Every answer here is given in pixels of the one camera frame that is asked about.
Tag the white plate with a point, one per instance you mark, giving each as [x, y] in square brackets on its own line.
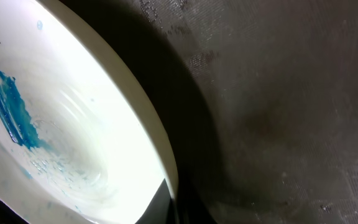
[80, 141]

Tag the dark brown serving tray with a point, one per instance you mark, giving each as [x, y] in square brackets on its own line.
[259, 100]

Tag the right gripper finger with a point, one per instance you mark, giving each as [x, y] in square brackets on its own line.
[160, 209]

